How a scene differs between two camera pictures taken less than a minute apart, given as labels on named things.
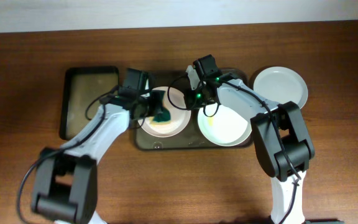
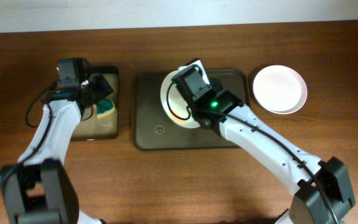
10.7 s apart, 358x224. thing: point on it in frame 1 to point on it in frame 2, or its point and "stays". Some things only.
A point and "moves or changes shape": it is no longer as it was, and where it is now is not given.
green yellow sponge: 163,118 moves or changes shape
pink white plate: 180,109 to 280,89
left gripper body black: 151,104 to 99,89
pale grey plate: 281,84 stays
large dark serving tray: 193,138 stays
